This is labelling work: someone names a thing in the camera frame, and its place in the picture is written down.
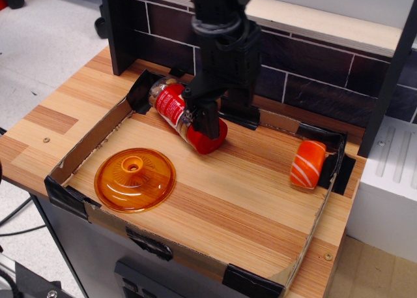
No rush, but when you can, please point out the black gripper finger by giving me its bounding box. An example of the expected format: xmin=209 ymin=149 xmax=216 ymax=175
xmin=185 ymin=98 xmax=220 ymax=140
xmin=227 ymin=87 xmax=256 ymax=122

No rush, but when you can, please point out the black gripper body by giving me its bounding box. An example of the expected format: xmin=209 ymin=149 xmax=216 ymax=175
xmin=182 ymin=20 xmax=261 ymax=100

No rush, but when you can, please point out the red-capped spice bottle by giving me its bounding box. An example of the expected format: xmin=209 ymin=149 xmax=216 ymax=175
xmin=149 ymin=76 xmax=228 ymax=155

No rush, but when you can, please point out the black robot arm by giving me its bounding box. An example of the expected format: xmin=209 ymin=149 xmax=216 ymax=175
xmin=182 ymin=0 xmax=261 ymax=140

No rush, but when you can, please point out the cardboard fence with black tape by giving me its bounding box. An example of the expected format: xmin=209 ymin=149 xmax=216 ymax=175
xmin=45 ymin=71 xmax=356 ymax=297

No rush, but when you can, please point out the salmon sushi toy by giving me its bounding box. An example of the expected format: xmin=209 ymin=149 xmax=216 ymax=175
xmin=289 ymin=140 xmax=326 ymax=189

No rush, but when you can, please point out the orange transparent pot lid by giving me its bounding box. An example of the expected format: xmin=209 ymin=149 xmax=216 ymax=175
xmin=94 ymin=148 xmax=177 ymax=213

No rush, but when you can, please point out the dark brick-pattern shelf unit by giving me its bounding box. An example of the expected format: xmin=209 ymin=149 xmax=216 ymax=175
xmin=102 ymin=0 xmax=416 ymax=156

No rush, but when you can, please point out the black caster wheel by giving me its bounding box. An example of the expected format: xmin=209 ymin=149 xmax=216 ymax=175
xmin=94 ymin=5 xmax=108 ymax=39

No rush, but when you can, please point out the white grooved side cabinet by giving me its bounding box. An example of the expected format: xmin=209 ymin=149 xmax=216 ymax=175
xmin=347 ymin=117 xmax=416 ymax=261

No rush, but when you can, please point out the black equipment with bolt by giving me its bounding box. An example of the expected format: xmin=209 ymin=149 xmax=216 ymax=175
xmin=1 ymin=248 xmax=70 ymax=298

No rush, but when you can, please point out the black floor cable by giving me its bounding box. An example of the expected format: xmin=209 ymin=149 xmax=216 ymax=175
xmin=0 ymin=193 xmax=46 ymax=237

